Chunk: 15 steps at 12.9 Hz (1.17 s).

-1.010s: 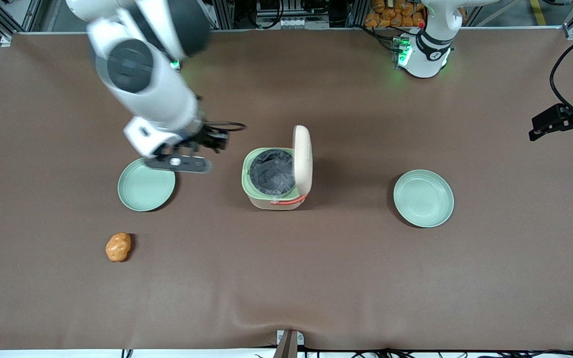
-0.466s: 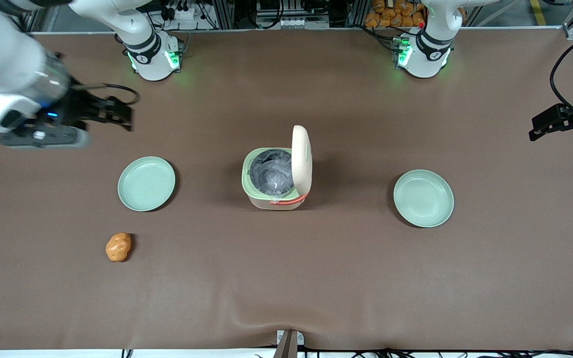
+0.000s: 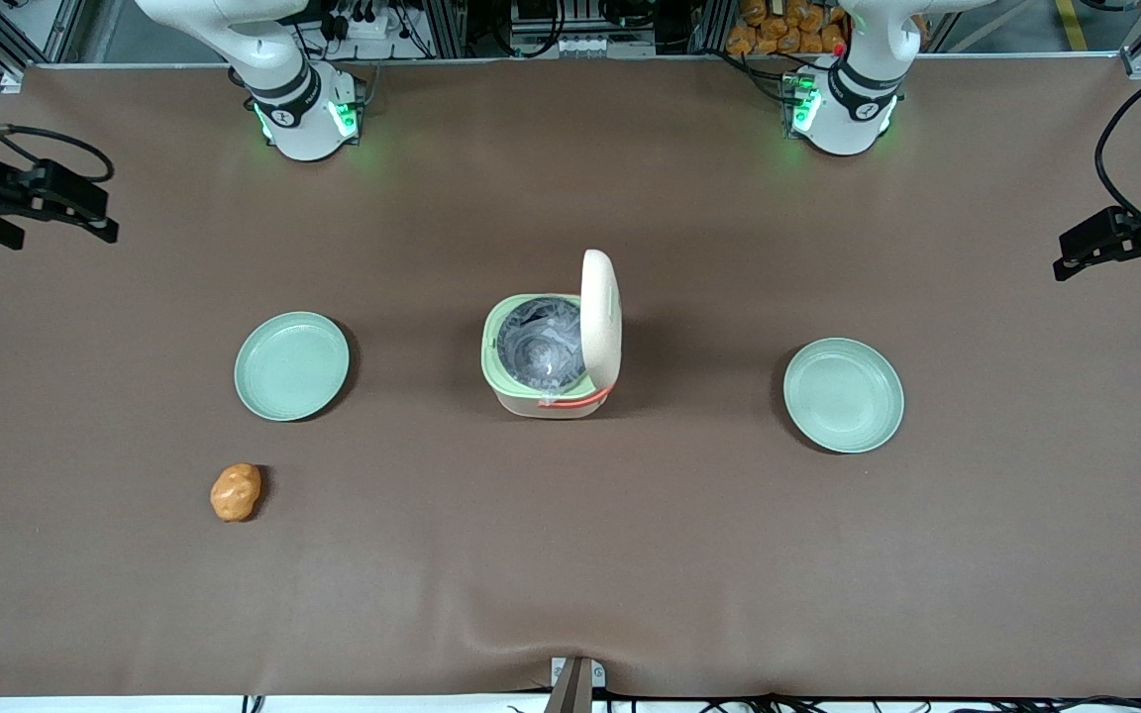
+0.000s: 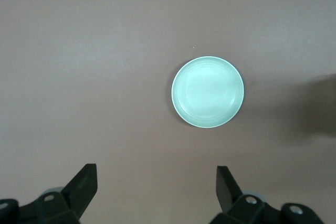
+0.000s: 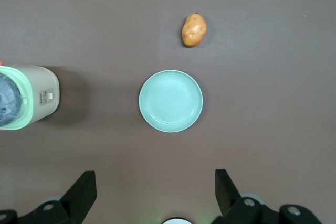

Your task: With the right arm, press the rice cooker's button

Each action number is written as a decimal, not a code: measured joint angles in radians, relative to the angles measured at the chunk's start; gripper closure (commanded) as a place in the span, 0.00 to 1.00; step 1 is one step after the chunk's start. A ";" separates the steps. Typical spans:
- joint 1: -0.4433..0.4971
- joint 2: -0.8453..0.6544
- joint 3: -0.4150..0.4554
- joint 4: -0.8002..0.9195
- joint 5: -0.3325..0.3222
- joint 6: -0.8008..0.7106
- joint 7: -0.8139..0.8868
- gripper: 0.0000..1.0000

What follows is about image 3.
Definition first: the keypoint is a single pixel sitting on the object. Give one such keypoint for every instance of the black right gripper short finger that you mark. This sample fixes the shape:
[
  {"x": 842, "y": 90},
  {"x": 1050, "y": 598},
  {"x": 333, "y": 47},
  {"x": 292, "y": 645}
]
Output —
[{"x": 1, "y": 233}]

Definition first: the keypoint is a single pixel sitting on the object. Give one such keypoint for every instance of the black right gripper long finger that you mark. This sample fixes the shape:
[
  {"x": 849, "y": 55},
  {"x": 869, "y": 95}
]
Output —
[{"x": 85, "y": 222}]

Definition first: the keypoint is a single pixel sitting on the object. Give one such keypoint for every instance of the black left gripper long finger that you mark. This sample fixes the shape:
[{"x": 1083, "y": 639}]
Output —
[{"x": 1090, "y": 241}]

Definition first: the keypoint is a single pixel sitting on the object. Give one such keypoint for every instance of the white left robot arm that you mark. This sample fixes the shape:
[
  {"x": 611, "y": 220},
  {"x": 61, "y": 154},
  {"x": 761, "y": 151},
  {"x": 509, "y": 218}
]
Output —
[{"x": 853, "y": 99}]

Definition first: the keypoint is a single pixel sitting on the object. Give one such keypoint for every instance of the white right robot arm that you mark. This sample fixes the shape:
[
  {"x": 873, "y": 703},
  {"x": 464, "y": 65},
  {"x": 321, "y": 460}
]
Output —
[{"x": 298, "y": 94}]

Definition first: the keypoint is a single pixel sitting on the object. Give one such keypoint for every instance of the pale green plate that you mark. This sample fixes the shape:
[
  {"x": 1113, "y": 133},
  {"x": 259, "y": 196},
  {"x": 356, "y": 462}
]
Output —
[
  {"x": 843, "y": 395},
  {"x": 291, "y": 365}
]

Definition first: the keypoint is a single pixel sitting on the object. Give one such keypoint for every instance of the orange brown potato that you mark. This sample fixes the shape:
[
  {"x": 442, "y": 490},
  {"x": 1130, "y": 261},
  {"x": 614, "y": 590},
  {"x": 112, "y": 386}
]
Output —
[{"x": 235, "y": 492}]

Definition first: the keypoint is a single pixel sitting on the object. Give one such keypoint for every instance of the white power strip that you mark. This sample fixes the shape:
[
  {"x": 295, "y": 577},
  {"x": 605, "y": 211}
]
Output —
[{"x": 363, "y": 22}]

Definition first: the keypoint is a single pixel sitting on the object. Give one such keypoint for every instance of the pile of orange breads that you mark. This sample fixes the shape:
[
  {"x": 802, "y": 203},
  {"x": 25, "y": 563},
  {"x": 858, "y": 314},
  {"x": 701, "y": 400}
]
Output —
[{"x": 783, "y": 30}]

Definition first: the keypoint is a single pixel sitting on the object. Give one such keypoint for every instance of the brown table mat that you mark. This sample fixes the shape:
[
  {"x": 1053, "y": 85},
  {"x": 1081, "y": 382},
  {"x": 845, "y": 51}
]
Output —
[{"x": 570, "y": 555}]

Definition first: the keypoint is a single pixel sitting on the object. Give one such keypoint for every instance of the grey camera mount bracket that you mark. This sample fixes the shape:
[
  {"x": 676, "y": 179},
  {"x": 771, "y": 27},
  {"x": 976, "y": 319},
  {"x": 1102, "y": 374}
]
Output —
[{"x": 575, "y": 683}]

